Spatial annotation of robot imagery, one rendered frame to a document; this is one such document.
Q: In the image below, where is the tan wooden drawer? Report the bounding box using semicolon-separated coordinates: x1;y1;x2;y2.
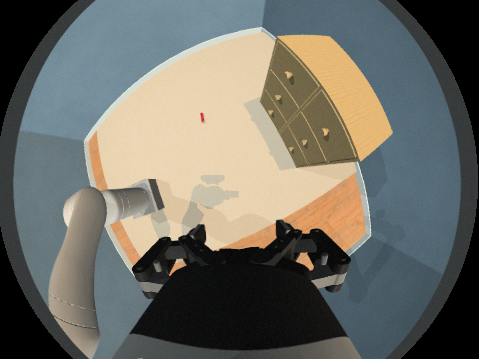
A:
261;90;287;131
280;126;308;166
303;90;356;161
271;41;320;107
266;70;300;121
289;112;326;164

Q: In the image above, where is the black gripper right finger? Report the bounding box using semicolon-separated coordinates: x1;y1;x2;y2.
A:
250;219;351;293

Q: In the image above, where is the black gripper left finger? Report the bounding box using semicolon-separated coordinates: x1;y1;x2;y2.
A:
132;224;226;299

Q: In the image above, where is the brown chest of drawers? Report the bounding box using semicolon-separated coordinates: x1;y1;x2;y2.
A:
260;35;393;168

